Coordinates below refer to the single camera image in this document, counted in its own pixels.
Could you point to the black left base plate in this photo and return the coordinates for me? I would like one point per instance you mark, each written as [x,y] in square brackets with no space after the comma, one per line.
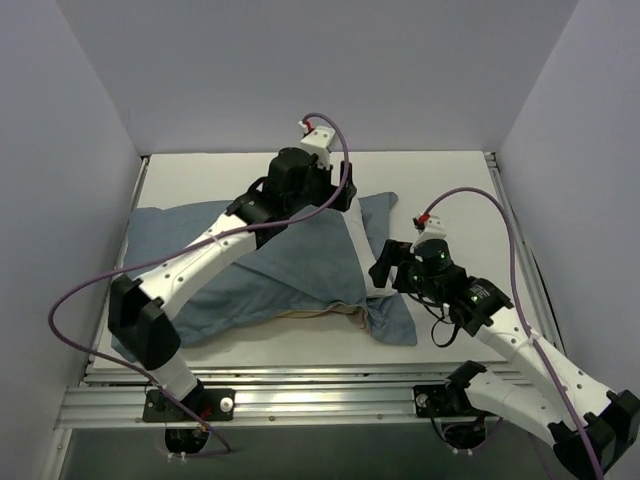
[209,404]

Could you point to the aluminium right side rail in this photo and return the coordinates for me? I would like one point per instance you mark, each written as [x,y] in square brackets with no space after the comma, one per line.
[529,276]

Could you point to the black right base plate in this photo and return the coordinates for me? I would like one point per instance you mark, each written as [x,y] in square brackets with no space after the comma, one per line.
[444,400]

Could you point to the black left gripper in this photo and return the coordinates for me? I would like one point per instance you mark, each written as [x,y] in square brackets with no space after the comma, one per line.
[343,185]

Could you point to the white pillow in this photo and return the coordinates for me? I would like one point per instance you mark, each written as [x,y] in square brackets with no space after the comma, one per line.
[354,223]

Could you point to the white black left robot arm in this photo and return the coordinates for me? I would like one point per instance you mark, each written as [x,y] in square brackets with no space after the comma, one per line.
[141,309]

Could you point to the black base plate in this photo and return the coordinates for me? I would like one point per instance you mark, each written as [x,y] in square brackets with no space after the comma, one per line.
[444,400]
[209,404]

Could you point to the blue beige striped pillowcase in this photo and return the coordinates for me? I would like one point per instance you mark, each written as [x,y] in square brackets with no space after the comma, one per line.
[310,268]

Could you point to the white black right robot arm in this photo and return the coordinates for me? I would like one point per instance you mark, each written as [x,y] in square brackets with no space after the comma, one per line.
[588,425]

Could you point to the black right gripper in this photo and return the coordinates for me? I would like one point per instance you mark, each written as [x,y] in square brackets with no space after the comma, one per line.
[403,270]

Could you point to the aluminium front frame rail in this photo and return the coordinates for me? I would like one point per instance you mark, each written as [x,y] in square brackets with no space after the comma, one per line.
[115,398]

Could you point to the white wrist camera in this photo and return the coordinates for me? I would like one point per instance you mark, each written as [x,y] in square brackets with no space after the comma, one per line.
[429,228]
[318,141]

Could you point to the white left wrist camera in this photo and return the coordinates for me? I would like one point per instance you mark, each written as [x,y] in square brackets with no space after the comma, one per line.
[318,141]

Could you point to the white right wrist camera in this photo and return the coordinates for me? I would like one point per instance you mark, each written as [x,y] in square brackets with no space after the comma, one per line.
[429,228]

